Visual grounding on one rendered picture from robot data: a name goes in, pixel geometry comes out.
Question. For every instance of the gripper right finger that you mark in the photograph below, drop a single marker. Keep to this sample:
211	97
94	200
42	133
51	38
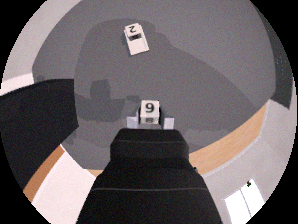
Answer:
165	120

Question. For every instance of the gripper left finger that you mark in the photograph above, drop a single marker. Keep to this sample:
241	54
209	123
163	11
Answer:
133	120

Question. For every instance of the white number cube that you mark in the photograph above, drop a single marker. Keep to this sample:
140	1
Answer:
133	32
149	112

